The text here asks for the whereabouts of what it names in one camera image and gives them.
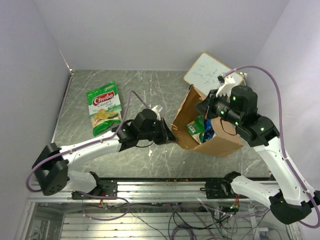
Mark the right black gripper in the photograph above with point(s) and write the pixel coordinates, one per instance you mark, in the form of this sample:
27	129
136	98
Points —
202	106

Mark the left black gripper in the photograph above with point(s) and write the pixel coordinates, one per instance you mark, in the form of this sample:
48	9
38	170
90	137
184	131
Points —
166	136

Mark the brown paper bag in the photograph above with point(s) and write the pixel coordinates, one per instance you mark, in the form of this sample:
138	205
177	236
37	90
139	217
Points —
223	144

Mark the green Chuba chips bag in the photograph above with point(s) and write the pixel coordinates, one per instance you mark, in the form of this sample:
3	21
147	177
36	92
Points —
104	107

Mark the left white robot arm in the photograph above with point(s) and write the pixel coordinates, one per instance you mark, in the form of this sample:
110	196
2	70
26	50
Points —
55	171

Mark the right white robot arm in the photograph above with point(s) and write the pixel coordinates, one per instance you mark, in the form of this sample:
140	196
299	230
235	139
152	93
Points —
293	199

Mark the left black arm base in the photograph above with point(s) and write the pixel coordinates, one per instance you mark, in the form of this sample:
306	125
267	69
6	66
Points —
107	188

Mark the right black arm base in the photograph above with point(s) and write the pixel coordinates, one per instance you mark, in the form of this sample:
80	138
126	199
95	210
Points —
220	188

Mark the colourful snack packets in bag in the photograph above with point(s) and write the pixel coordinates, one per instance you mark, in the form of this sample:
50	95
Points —
201	130

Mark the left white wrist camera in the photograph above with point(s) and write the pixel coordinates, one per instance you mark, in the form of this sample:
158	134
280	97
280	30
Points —
157	110

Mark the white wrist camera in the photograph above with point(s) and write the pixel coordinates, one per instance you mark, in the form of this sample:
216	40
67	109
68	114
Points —
157	110
226	85

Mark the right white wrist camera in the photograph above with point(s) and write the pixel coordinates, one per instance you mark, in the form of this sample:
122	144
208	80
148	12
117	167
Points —
226	85

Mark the small whiteboard wooden frame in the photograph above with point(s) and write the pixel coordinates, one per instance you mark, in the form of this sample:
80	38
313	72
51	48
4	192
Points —
204	73

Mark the aluminium frame rail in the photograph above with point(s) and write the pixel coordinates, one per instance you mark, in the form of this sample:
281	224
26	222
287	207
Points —
142	192

